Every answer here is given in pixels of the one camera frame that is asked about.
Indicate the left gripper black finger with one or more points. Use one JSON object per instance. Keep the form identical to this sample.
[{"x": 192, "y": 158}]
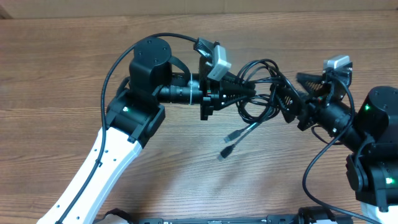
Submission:
[
  {"x": 230, "y": 81},
  {"x": 230, "y": 93}
]

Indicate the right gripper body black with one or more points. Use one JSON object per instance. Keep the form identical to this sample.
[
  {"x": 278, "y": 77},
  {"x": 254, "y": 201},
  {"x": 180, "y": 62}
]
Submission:
[{"x": 333, "y": 119}]

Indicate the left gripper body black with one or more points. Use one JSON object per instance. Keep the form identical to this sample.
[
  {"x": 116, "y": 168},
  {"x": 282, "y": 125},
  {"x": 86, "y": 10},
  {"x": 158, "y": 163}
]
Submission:
[{"x": 209, "y": 98}]

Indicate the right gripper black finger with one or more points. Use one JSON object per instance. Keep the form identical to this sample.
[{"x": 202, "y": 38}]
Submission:
[
  {"x": 288, "y": 101},
  {"x": 312, "y": 84}
]

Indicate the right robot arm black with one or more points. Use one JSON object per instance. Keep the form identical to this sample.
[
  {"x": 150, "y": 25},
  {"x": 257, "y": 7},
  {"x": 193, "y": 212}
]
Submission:
[{"x": 370, "y": 132}]

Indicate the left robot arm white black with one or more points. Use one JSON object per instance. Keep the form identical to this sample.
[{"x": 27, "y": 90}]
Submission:
[{"x": 136, "y": 112}]

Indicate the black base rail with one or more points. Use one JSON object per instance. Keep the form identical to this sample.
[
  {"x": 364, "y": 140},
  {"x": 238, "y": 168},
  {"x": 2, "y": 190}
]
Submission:
[{"x": 305, "y": 215}]

